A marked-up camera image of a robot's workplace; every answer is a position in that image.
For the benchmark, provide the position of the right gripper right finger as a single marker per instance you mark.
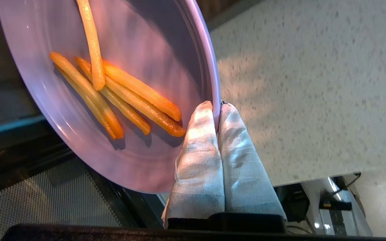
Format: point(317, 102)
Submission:
point(243, 174)

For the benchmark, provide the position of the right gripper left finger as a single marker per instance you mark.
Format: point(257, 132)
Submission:
point(199, 167)

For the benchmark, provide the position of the purple plate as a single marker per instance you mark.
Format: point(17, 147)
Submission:
point(152, 50)

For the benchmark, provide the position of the dark glass microwave door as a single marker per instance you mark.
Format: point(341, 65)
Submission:
point(28, 201)

